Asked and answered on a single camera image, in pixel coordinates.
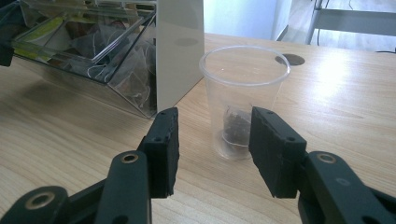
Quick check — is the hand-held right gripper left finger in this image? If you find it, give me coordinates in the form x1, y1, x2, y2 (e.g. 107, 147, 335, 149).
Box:
136, 106, 181, 200

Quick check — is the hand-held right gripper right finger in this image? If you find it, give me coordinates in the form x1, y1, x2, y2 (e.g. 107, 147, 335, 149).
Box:
247, 105, 308, 200

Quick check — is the brown mesh tea bag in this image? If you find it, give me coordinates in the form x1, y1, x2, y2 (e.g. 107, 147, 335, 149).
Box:
221, 105, 253, 157

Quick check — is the clear plastic cup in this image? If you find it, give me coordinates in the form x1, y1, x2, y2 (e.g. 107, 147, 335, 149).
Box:
199, 45, 291, 161

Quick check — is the clear acrylic tea bag box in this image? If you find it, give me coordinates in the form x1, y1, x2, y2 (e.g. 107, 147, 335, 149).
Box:
10, 0, 205, 120

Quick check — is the pile of pyramid tea bags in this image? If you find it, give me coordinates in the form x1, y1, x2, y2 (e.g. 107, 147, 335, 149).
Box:
21, 12, 158, 117

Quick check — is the round dark cable grommet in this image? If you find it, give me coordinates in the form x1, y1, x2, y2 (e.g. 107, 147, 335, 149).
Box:
275, 53, 306, 67

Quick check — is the grey metal frame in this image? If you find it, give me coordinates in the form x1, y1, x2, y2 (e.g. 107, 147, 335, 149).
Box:
304, 0, 396, 45

